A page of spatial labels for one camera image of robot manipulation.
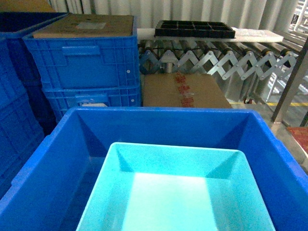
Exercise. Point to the large blue open crate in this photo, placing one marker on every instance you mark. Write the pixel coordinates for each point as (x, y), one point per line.
(52, 189)

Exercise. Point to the dark blue crate stack left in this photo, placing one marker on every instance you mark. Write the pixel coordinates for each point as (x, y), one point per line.
(25, 113)

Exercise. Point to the brown cardboard box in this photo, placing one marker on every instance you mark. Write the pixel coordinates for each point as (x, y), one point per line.
(183, 90)

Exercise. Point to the black compartment tray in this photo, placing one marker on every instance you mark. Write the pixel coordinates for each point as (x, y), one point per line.
(194, 29)

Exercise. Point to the expandable roller conveyor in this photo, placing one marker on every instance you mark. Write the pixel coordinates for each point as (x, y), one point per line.
(248, 72)

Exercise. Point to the light blue plastic tray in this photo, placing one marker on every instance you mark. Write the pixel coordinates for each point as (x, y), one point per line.
(146, 187)

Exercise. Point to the white foam board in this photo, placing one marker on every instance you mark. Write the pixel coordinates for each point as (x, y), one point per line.
(241, 35)

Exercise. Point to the blue crate with cardboard lid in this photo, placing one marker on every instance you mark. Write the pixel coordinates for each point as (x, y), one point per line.
(86, 51)

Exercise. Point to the metal frame post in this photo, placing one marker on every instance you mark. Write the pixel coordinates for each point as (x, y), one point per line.
(295, 79)

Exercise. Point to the blue crate under lidded crate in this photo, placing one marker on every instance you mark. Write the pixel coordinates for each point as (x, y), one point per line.
(61, 100)

